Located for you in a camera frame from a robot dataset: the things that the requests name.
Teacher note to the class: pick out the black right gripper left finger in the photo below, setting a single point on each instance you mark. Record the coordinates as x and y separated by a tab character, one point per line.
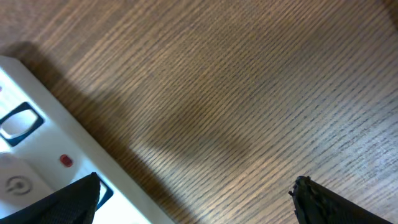
75	203

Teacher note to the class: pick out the white charger adapter plug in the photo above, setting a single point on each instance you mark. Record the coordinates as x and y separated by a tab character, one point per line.
21	186

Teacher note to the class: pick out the white power strip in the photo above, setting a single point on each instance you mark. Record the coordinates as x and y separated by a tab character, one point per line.
36	128

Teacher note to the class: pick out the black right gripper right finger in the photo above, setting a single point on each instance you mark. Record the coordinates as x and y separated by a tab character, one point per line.
315	204

